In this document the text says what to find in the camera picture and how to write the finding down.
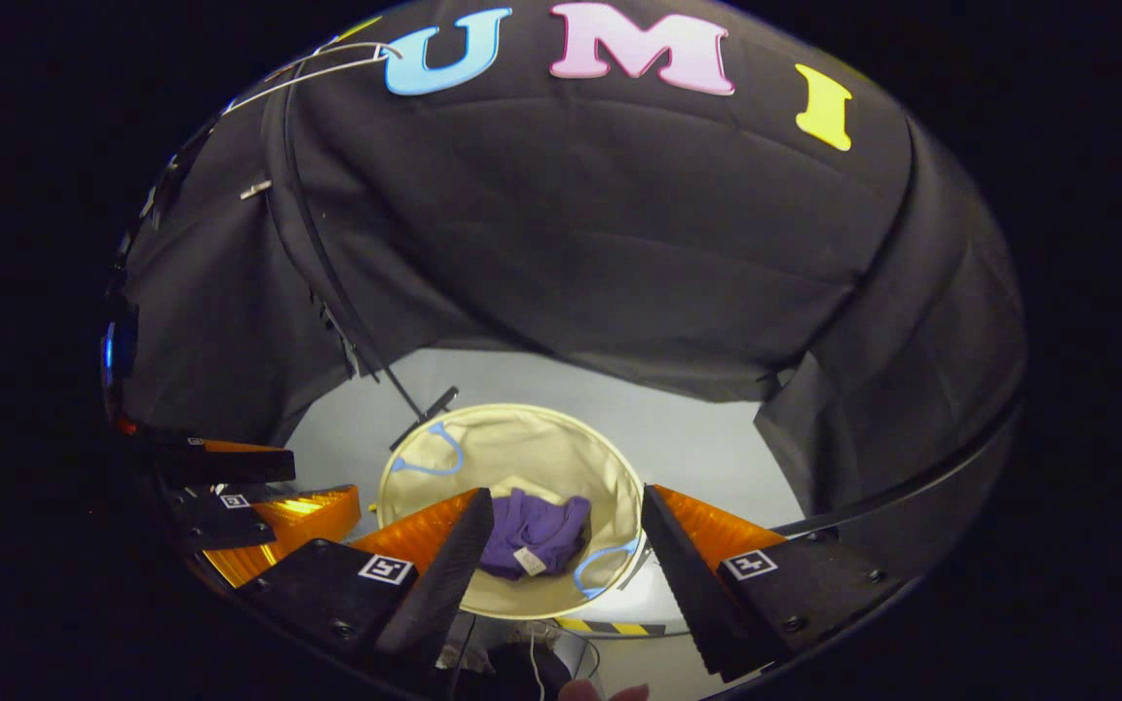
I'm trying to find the black clothes rack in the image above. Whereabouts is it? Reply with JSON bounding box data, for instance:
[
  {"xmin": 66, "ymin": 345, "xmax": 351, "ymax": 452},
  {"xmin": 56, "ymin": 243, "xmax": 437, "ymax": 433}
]
[{"xmin": 269, "ymin": 58, "xmax": 1025, "ymax": 541}]

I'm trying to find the black backdrop cloth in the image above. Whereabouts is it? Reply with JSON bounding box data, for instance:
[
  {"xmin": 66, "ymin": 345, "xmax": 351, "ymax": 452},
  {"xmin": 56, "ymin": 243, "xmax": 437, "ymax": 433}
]
[{"xmin": 118, "ymin": 0, "xmax": 1028, "ymax": 585}]

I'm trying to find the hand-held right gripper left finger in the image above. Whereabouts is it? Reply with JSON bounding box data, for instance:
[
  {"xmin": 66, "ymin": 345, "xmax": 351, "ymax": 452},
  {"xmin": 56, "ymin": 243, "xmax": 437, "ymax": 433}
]
[{"xmin": 235, "ymin": 487, "xmax": 497, "ymax": 658}]

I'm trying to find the cream laundry hamper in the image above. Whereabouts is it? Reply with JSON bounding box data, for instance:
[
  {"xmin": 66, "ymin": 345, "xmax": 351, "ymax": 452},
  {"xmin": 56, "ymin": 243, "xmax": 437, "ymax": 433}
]
[{"xmin": 376, "ymin": 402, "xmax": 647, "ymax": 621}]

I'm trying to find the yellow black hazard tape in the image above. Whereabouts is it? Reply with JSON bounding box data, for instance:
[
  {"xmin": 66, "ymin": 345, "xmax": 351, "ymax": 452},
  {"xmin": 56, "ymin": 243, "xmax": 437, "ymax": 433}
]
[{"xmin": 554, "ymin": 616, "xmax": 652, "ymax": 637}]

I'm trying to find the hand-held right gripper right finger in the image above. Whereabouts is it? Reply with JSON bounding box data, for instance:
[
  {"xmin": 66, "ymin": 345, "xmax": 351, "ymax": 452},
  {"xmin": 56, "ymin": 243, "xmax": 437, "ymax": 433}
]
[{"xmin": 641, "ymin": 484, "xmax": 898, "ymax": 683}]

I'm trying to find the empty white clothes hanger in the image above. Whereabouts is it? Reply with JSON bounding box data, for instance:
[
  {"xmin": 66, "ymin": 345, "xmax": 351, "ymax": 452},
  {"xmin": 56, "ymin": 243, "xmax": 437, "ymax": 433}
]
[{"xmin": 220, "ymin": 41, "xmax": 406, "ymax": 116}]

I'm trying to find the purple jacket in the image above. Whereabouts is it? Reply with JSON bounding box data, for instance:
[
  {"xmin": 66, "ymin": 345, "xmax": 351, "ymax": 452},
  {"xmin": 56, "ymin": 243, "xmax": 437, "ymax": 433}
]
[{"xmin": 478, "ymin": 487, "xmax": 593, "ymax": 582}]

